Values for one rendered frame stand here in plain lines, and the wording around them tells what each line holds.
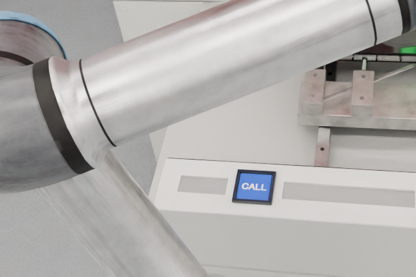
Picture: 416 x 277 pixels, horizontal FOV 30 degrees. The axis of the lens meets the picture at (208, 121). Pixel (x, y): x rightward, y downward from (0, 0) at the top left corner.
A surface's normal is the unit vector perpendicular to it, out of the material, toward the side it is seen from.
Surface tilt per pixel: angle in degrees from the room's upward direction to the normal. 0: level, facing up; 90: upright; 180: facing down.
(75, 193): 71
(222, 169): 0
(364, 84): 0
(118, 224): 65
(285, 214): 0
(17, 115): 37
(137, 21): 90
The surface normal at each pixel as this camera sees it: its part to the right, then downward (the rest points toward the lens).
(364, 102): -0.12, -0.67
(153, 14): -0.18, 0.74
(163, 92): 0.11, 0.36
